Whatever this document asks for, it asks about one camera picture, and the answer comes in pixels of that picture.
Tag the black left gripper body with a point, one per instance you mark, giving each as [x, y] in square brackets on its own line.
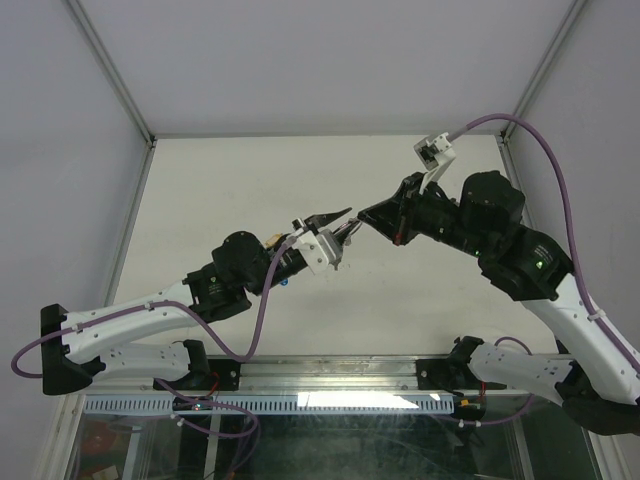
[286, 267]

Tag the aluminium frame post right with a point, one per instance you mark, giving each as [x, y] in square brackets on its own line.
[551, 55]

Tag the white cable duct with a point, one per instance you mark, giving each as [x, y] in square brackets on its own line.
[299, 403]

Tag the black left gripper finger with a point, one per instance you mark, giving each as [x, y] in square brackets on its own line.
[319, 221]
[344, 232]

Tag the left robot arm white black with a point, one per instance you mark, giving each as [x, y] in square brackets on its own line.
[80, 348]

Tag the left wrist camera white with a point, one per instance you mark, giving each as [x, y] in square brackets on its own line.
[320, 251]

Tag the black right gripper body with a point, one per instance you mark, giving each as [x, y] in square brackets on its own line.
[433, 217]

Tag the aluminium frame post left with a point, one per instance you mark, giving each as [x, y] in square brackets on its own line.
[97, 48]

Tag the aluminium frame post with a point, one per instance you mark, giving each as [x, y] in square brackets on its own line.
[551, 55]
[97, 48]

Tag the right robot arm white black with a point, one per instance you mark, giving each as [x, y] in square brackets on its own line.
[595, 384]

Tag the yellow key tag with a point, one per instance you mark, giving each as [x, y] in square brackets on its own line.
[272, 241]

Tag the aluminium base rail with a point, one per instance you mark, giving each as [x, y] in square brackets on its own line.
[273, 375]

